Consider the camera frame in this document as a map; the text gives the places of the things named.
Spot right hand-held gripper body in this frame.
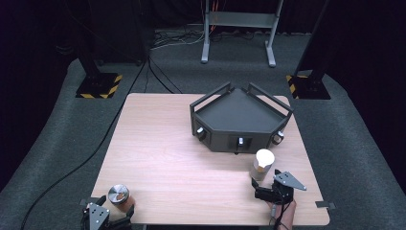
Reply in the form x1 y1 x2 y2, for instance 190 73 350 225
254 171 307 206

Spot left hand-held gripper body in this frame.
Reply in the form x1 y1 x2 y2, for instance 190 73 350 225
80 202 132 230

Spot silver-lidded jar with orange filling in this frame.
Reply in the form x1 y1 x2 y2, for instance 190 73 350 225
107 184 136 213

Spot dark grey corner rack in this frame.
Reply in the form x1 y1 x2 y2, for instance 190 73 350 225
189 80 295 155

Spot person's right hand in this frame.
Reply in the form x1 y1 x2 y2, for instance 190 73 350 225
266 198 298 230

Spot grey table clip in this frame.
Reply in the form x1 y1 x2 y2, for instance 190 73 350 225
79 197 101 207
315 200 337 211

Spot black stand with striped base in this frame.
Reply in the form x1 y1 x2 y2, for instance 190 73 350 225
285 0 332 101
75 0 124 100

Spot grey metal stand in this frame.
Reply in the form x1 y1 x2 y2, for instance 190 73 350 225
200 0 284 68

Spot right hand-held gripper cable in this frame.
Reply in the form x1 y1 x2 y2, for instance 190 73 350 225
270 191 293 230

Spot long black floor cable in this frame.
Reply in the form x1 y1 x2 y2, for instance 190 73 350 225
20 57 151 230

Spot short black floor cable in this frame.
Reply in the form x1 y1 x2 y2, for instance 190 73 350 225
147 57 184 95

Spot bundle of floor cables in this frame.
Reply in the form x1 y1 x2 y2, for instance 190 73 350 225
150 29 206 51

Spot orange cables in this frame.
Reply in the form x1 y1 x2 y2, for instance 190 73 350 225
208 0 222 33

